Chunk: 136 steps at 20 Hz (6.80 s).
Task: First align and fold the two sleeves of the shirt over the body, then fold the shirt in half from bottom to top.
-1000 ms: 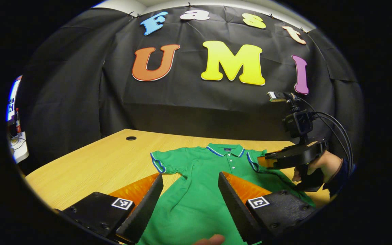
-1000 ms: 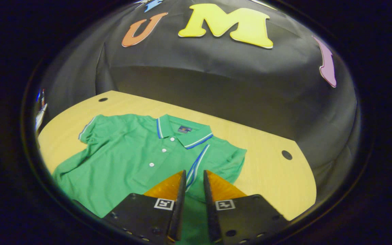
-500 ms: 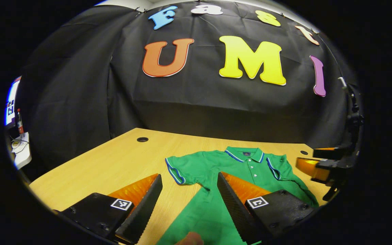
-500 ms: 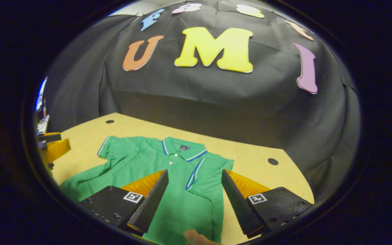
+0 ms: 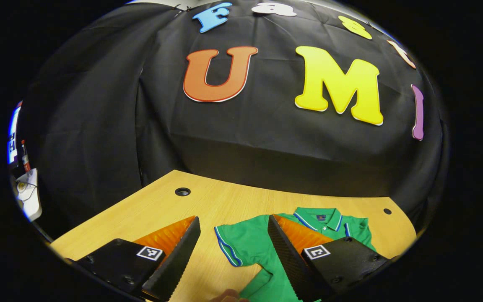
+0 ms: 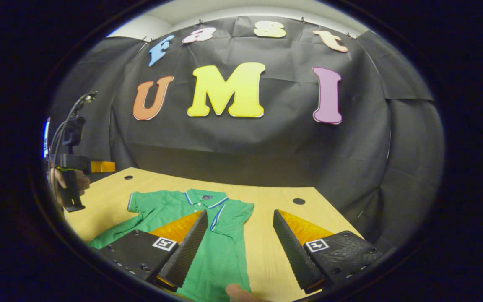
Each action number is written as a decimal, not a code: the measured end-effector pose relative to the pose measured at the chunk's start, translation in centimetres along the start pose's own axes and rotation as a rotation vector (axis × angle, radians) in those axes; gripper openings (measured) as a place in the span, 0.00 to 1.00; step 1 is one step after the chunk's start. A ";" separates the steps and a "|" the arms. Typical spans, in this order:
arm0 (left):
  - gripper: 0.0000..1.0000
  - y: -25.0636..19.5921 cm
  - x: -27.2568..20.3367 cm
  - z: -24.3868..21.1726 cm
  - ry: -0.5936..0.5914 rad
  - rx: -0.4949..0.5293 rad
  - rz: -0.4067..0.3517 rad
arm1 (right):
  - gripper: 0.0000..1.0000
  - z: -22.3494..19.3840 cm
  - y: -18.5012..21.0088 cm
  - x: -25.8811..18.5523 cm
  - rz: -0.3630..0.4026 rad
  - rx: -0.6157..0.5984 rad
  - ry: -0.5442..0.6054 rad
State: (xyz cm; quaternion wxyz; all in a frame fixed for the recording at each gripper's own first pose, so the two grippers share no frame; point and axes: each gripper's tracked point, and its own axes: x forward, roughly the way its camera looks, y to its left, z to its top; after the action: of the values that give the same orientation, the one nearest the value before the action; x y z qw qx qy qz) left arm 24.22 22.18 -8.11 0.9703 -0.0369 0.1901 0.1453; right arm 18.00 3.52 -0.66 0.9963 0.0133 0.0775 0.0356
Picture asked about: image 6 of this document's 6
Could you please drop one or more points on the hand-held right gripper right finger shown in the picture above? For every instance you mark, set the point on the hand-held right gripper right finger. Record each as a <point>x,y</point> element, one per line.
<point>294,256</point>

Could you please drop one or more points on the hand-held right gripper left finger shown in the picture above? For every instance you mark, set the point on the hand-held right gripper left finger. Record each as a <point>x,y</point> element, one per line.
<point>187,251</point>

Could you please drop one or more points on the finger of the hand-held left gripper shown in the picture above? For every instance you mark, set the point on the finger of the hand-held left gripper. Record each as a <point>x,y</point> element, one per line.
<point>103,167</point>

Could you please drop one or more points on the green T-shirt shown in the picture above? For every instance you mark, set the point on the green T-shirt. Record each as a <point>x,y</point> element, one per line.
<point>224,251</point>

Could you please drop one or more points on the bright screen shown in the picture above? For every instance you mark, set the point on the bright screen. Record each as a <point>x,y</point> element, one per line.
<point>46,138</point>

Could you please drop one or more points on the black backdrop cloth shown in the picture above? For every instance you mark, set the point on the black backdrop cloth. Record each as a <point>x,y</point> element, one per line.
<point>245,151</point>

